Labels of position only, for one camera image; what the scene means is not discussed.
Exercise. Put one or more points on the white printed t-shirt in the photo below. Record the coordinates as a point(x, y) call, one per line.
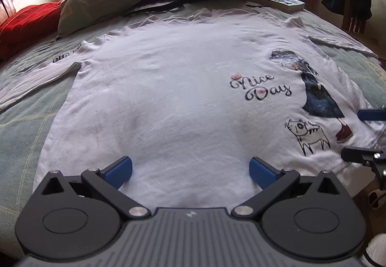
point(169, 89)

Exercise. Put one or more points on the thick paperback book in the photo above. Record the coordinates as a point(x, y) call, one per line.
point(280, 2)

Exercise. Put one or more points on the white fluffy cloth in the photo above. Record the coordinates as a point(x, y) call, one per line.
point(377, 252)

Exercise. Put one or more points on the wooden chair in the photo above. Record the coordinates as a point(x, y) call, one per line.
point(354, 26)

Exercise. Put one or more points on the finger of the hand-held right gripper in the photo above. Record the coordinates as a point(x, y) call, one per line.
point(355, 154)
point(372, 115)

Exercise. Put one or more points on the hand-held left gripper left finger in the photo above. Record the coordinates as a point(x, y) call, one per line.
point(119, 172)

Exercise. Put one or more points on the green checked blanket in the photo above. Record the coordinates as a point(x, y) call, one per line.
point(27, 122)

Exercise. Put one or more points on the wooden headboard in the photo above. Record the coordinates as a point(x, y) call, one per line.
point(6, 8)

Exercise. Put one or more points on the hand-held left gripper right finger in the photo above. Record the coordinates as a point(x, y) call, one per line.
point(262, 172)

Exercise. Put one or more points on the red pillow at left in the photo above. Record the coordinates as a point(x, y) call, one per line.
point(24, 26)

